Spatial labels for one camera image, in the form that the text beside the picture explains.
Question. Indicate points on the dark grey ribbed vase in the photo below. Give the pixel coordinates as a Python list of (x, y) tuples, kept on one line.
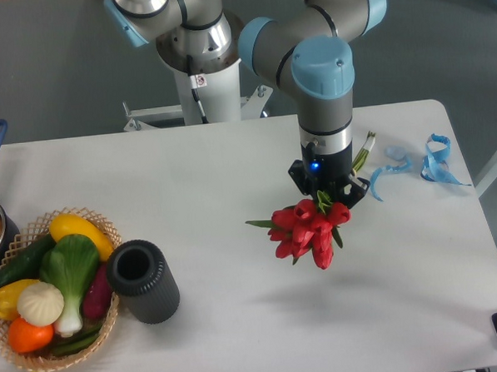
[(138, 273)]

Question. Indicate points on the white steamed bun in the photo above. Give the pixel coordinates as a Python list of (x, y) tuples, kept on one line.
[(40, 304)]

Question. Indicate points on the green bok choy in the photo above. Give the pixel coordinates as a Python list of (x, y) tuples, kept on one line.
[(70, 266)]

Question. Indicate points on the blue curled ribbon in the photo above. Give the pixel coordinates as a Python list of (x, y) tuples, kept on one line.
[(434, 163)]

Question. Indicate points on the red tulip bouquet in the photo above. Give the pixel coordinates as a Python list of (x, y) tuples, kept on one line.
[(312, 224)]

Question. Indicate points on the yellow bell pepper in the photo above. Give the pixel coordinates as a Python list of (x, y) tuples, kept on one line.
[(9, 295)]

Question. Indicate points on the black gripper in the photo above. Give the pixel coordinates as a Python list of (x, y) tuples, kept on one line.
[(330, 174)]

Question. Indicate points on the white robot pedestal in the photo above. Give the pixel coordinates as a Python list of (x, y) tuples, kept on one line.
[(203, 98)]

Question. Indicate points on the green pea pod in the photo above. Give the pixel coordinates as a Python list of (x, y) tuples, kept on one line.
[(76, 343)]

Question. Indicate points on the dark green cucumber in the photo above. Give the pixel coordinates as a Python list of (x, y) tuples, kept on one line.
[(26, 263)]

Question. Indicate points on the woven bamboo basket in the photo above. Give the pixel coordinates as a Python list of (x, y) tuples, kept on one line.
[(44, 360)]

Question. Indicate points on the purple sweet potato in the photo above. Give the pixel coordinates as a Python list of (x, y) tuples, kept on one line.
[(98, 298)]

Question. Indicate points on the blue ribbon strip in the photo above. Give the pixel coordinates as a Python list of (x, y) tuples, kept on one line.
[(402, 165)]

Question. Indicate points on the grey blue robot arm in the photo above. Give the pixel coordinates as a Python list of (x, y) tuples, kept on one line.
[(308, 58)]

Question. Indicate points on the pale blue bottle cap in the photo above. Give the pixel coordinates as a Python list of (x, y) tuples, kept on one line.
[(396, 153)]

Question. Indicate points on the orange tangerine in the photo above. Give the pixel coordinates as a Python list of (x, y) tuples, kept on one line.
[(25, 338)]

